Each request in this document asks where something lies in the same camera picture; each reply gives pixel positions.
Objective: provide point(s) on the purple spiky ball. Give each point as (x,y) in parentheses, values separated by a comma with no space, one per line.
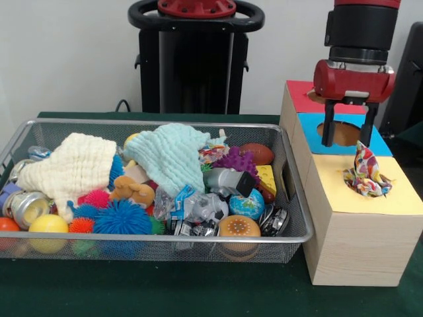
(234,162)

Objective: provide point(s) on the multicoloured knotted cloth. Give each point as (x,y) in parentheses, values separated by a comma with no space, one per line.
(365,178)

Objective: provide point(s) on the wooden box with three holes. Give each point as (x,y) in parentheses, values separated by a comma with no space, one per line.
(357,251)

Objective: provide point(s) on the yellow smooth ball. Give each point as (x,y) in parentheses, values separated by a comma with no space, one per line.
(48,224)

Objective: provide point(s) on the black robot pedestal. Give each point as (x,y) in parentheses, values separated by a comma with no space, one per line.
(195,66)

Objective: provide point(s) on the cream muslin cloth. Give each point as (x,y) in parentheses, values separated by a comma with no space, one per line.
(72,165)

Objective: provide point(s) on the toy burger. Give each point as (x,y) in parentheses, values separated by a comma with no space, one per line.
(239,226)

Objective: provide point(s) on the light blue muslin cloth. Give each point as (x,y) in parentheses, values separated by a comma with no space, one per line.
(165,155)

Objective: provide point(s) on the blue globe ball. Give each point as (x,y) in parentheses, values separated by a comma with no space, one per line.
(246,204)

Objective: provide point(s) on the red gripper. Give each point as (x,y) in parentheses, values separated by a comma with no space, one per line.
(350,82)

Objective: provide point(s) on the brown toy football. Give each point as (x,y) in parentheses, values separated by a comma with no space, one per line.
(257,153)

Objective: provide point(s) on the orange smooth ball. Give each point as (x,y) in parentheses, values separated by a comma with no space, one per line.
(8,225)

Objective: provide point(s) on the large blue spiky ball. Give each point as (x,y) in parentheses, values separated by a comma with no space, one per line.
(122,218)

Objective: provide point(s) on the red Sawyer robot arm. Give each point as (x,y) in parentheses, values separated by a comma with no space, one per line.
(361,26)

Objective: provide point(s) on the shallow metal mesh bin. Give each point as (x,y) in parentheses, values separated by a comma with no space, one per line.
(198,238)

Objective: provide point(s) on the yellow cheese toy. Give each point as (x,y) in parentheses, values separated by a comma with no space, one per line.
(267,180)

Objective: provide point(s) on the dark green table cloth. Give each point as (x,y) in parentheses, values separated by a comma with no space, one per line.
(198,290)
(414,132)

